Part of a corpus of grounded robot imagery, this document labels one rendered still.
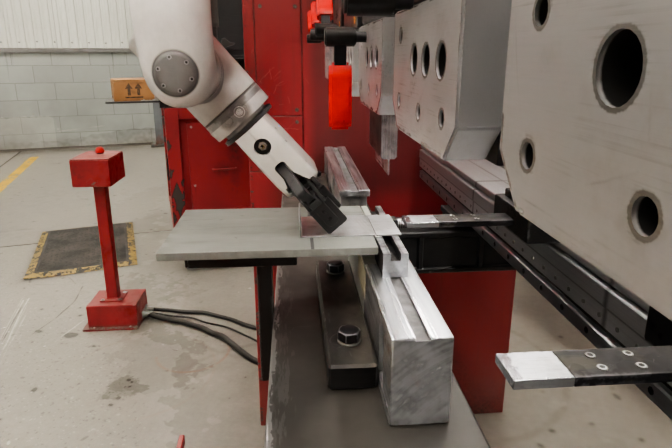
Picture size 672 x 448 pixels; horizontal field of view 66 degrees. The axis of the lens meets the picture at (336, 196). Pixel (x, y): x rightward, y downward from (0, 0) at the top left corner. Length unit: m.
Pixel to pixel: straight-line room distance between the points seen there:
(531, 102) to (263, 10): 1.39
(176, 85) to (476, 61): 0.38
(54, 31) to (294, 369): 7.34
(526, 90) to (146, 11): 0.45
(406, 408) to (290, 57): 1.15
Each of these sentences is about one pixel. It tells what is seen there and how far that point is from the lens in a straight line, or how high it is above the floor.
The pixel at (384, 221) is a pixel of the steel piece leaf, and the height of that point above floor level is 1.00.
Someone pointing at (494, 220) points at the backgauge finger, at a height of 1.00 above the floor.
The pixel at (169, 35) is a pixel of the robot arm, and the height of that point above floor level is 1.24.
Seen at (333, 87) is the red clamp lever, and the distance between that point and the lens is 0.51.
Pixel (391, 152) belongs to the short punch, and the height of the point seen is 1.11.
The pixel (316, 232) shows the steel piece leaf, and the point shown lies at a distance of 0.68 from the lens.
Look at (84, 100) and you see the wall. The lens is 7.79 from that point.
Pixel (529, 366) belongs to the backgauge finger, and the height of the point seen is 1.00.
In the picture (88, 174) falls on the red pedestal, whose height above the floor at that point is 0.74.
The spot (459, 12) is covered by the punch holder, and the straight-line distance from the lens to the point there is 0.24.
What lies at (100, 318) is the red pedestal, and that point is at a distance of 2.68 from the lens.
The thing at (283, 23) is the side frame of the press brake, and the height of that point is 1.31.
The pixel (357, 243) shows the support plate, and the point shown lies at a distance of 0.65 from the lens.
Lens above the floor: 1.23
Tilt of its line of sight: 15 degrees down
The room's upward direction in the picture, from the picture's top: straight up
